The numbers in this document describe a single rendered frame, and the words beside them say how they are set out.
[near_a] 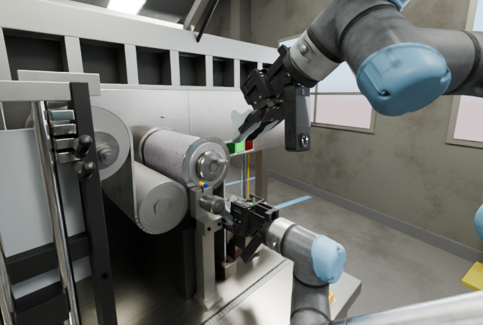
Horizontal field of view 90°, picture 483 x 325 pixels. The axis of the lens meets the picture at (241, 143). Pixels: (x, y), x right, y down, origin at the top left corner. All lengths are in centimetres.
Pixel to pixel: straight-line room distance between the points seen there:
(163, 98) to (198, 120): 16
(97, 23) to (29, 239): 61
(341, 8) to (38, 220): 47
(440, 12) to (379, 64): 266
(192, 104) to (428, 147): 238
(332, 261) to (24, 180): 48
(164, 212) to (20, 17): 58
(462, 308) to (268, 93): 40
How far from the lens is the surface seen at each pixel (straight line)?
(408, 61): 29
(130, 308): 78
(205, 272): 69
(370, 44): 31
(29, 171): 40
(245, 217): 60
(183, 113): 95
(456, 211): 295
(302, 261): 53
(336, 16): 37
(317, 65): 39
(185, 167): 58
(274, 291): 78
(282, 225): 56
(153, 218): 59
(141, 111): 88
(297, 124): 41
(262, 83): 44
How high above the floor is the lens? 142
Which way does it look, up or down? 12 degrees down
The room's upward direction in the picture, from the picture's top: straight up
